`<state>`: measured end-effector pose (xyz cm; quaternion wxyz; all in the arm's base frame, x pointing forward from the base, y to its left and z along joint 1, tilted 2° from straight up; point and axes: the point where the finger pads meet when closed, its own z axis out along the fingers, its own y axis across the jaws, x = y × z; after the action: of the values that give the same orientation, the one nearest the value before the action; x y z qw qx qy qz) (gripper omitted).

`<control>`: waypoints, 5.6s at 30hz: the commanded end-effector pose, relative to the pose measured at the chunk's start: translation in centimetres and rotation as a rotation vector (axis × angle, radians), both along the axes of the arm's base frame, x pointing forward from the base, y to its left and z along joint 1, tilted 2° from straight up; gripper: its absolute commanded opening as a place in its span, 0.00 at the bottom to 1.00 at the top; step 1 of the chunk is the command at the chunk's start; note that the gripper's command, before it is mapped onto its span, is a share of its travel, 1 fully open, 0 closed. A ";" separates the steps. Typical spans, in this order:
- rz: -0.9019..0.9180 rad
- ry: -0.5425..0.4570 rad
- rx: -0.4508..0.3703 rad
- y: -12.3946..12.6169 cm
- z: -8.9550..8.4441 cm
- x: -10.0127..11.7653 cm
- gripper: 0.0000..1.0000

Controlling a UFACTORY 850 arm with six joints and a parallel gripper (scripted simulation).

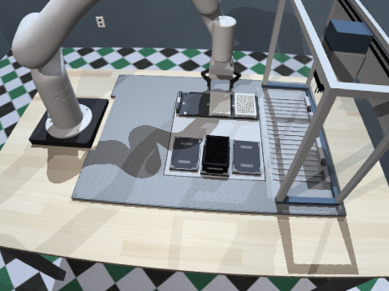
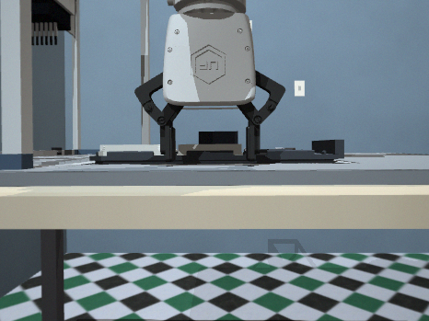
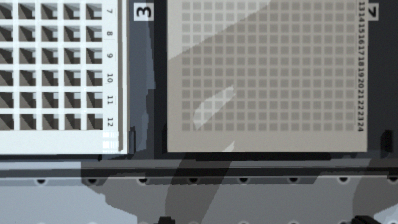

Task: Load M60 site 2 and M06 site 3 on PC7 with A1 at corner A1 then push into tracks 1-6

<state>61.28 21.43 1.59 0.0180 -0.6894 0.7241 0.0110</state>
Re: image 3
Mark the white multi-well plate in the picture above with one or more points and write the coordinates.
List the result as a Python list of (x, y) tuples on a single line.
[(79, 85)]

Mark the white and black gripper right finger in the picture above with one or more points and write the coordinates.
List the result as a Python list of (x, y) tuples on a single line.
[(364, 219)]

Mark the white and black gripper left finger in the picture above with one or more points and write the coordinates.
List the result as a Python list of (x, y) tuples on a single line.
[(166, 220)]

